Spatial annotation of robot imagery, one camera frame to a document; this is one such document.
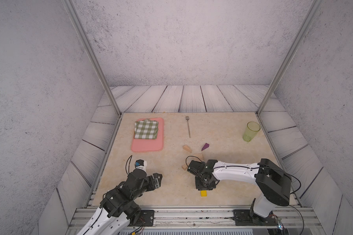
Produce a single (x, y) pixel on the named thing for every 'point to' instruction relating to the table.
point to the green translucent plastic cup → (252, 129)
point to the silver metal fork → (187, 118)
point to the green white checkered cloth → (146, 129)
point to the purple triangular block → (206, 145)
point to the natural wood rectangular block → (200, 156)
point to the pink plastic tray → (142, 145)
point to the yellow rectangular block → (204, 193)
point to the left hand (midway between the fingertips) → (159, 178)
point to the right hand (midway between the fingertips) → (201, 189)
